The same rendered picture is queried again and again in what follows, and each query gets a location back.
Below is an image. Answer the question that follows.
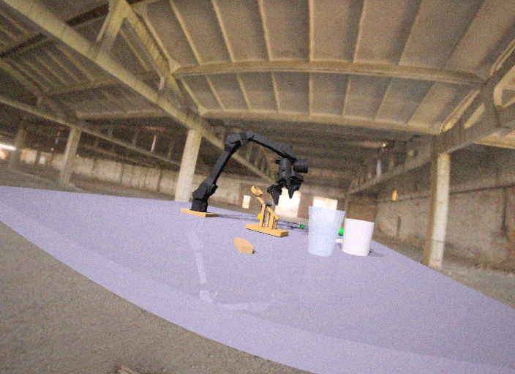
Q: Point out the clear plastic cup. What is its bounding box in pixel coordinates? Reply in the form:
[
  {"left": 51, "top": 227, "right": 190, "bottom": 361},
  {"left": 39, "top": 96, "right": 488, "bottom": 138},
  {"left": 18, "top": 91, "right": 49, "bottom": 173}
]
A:
[{"left": 308, "top": 206, "right": 345, "bottom": 257}]

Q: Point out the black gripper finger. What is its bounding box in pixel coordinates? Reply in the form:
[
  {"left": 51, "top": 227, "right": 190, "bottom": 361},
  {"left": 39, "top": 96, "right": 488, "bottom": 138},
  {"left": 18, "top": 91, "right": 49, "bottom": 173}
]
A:
[
  {"left": 287, "top": 178, "right": 301, "bottom": 199},
  {"left": 268, "top": 190, "right": 282, "bottom": 206}
]

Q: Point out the white cup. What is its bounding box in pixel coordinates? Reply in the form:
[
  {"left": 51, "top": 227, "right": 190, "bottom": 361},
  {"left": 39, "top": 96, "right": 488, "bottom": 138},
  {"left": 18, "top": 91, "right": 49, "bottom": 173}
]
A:
[{"left": 342, "top": 218, "right": 375, "bottom": 256}]

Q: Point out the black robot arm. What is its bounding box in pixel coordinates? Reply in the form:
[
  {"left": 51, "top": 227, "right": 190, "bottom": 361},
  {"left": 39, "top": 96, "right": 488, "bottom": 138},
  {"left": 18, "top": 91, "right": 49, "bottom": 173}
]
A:
[{"left": 190, "top": 130, "right": 309, "bottom": 212}]

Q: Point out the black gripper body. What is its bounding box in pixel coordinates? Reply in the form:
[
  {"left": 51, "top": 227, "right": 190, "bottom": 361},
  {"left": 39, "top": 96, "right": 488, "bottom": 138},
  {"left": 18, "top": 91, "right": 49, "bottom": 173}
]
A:
[{"left": 267, "top": 167, "right": 304, "bottom": 193}]

